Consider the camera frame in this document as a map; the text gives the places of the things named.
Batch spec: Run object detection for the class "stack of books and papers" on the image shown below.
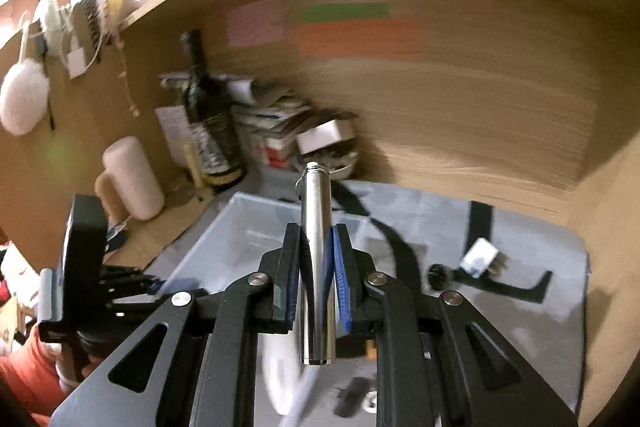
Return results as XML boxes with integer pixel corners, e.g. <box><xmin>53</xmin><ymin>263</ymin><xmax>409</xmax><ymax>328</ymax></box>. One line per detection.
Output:
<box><xmin>160</xmin><ymin>72</ymin><xmax>312</xmax><ymax>173</ymax></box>

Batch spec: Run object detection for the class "white bowl of small items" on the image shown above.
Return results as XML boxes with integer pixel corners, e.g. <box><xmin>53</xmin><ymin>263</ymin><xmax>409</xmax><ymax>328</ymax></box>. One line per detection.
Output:
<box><xmin>293</xmin><ymin>147</ymin><xmax>359</xmax><ymax>181</ymax></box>

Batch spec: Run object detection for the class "white plug adapter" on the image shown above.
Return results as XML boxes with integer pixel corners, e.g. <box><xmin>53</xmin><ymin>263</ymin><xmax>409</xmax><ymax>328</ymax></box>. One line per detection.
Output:
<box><xmin>459</xmin><ymin>237</ymin><xmax>500</xmax><ymax>279</ymax></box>

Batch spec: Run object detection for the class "orange paper note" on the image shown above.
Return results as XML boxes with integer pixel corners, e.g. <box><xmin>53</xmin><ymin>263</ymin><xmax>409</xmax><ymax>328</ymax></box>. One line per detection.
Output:
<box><xmin>298</xmin><ymin>18</ymin><xmax>423</xmax><ymax>61</ymax></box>

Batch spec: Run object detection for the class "white handheld lint shaver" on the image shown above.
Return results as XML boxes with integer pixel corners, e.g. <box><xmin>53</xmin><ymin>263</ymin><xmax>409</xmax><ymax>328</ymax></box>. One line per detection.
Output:
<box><xmin>259</xmin><ymin>332</ymin><xmax>306</xmax><ymax>416</ymax></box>

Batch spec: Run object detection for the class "white fluffy pompom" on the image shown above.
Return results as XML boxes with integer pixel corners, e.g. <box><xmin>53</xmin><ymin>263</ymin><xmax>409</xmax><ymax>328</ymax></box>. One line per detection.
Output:
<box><xmin>1</xmin><ymin>58</ymin><xmax>50</xmax><ymax>136</ymax></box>

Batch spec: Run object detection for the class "black gold lipstick tube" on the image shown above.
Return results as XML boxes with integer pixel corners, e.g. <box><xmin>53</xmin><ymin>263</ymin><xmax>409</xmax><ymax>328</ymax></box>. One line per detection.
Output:
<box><xmin>364</xmin><ymin>339</ymin><xmax>378</xmax><ymax>362</ymax></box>

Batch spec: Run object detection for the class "grey rug with black letters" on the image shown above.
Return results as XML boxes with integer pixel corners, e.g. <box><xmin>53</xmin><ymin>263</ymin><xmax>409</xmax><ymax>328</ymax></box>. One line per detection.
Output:
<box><xmin>144</xmin><ymin>166</ymin><xmax>591</xmax><ymax>427</ymax></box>

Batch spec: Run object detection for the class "green paper note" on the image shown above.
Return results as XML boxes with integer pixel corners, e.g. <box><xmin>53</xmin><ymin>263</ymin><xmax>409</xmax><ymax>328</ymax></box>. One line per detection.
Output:
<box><xmin>298</xmin><ymin>2</ymin><xmax>390</xmax><ymax>24</ymax></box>

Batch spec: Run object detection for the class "silver metal tube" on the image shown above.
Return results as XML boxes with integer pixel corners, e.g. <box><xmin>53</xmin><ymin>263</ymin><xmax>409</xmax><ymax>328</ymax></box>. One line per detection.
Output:
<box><xmin>298</xmin><ymin>161</ymin><xmax>335</xmax><ymax>365</ymax></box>

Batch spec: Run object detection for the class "small black clip device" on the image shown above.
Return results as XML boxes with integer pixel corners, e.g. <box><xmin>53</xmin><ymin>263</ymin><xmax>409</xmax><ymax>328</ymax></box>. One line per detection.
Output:
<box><xmin>332</xmin><ymin>376</ymin><xmax>372</xmax><ymax>418</ymax></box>

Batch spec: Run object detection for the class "dark wine bottle elephant label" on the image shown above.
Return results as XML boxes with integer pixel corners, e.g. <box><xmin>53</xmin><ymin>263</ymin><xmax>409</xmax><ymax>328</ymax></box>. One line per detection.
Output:
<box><xmin>180</xmin><ymin>29</ymin><xmax>246</xmax><ymax>193</ymax></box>

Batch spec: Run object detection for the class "clear plastic storage bin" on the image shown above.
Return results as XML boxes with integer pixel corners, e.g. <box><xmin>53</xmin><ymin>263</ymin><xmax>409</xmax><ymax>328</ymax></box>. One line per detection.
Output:
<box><xmin>160</xmin><ymin>193</ymin><xmax>376</xmax><ymax>426</ymax></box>

